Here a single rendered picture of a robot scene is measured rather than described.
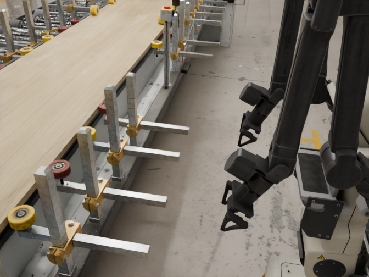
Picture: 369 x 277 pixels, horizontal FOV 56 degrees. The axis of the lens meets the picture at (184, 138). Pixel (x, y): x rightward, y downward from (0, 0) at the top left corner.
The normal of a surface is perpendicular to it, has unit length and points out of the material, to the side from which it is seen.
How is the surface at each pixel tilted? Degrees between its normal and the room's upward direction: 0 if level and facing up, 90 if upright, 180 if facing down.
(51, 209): 90
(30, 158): 0
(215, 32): 90
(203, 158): 0
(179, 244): 0
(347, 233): 24
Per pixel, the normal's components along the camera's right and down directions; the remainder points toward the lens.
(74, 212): 0.04, -0.83
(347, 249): -0.18, 0.54
